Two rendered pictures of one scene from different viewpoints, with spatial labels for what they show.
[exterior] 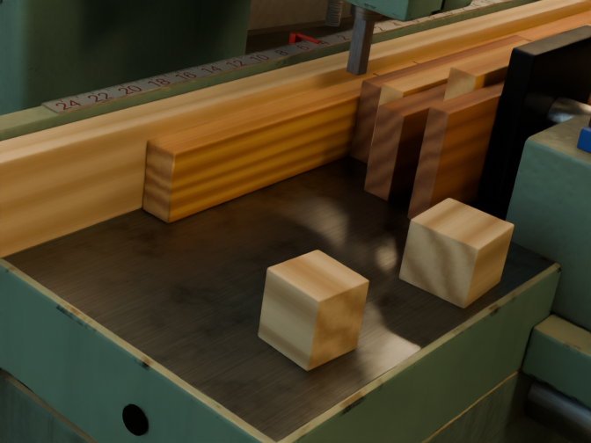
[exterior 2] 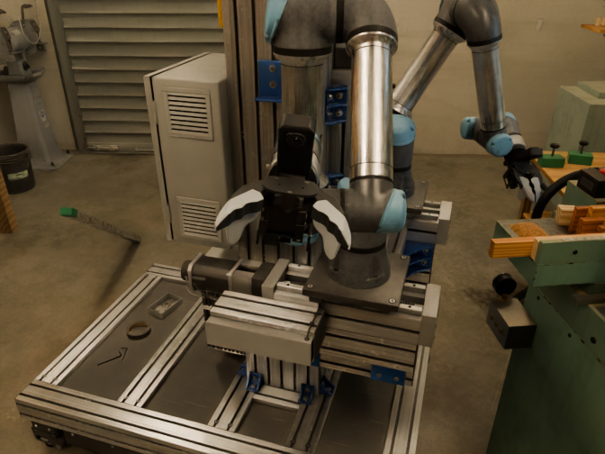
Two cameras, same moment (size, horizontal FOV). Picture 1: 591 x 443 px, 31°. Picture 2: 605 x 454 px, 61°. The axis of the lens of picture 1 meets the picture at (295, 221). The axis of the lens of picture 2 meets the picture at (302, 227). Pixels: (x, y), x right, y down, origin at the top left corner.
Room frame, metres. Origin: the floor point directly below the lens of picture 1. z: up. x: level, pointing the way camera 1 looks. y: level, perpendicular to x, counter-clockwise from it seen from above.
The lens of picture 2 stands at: (1.94, 0.16, 1.52)
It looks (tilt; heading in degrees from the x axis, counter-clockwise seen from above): 29 degrees down; 227
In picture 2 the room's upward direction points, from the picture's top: straight up
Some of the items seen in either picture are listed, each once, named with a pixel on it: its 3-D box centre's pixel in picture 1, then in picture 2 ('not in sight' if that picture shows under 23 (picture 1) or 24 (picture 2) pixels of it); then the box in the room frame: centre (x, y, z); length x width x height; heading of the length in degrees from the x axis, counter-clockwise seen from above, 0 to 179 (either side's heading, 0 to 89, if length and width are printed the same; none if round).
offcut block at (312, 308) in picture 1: (312, 308); not in sight; (0.39, -0.01, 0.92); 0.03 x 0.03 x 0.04; 48
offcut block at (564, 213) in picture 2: not in sight; (565, 214); (0.68, -0.24, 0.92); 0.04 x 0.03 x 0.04; 133
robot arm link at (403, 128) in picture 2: not in sight; (394, 140); (0.70, -0.78, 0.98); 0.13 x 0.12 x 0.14; 53
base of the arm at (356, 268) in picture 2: not in sight; (360, 253); (1.13, -0.52, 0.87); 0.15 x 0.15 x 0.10
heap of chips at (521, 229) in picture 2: not in sight; (531, 231); (0.80, -0.27, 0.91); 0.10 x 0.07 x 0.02; 53
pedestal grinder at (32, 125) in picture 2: not in sight; (23, 89); (0.86, -4.05, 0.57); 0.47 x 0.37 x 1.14; 45
